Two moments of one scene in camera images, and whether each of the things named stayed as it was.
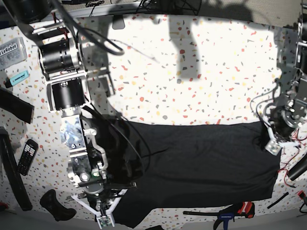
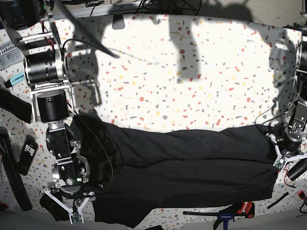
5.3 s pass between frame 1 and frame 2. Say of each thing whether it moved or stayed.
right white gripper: moved
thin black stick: stayed
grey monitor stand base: stayed
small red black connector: stayed
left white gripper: moved
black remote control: stayed
